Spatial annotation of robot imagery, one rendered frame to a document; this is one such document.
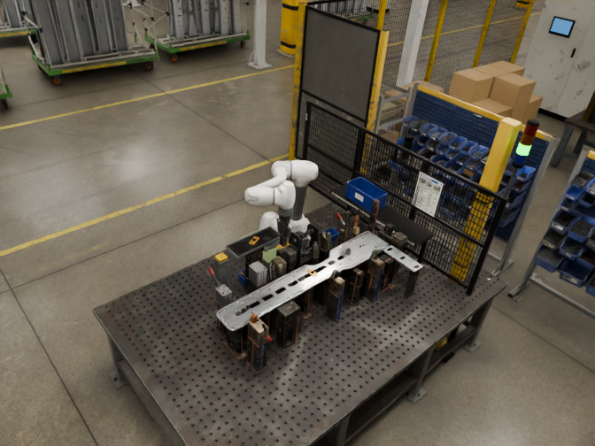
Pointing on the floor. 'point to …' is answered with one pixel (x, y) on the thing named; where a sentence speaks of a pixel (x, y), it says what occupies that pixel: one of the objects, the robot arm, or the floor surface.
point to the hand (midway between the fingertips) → (283, 240)
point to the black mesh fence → (405, 196)
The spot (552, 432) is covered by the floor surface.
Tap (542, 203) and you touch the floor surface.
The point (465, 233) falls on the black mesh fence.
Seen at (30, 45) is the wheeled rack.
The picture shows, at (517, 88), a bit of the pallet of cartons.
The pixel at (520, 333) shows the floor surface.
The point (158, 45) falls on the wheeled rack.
